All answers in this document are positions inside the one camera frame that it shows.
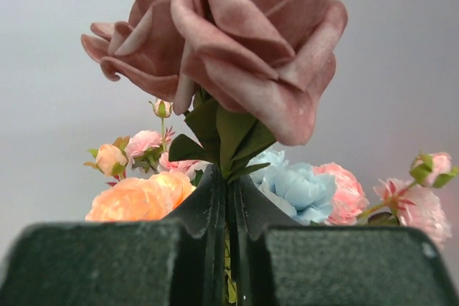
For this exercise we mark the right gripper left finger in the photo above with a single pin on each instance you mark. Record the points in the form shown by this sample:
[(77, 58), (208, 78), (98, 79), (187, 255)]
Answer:
[(114, 263)]

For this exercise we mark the blue flower stem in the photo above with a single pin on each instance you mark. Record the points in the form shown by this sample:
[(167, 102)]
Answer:
[(297, 190)]

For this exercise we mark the mauve rose stem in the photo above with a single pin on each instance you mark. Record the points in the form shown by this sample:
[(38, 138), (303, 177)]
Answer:
[(245, 74)]

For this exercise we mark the pink rose stem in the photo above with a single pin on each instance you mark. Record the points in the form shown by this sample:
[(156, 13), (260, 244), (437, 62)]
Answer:
[(410, 203), (133, 195), (148, 150)]

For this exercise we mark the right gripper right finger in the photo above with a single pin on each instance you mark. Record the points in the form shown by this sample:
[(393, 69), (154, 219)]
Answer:
[(277, 261)]

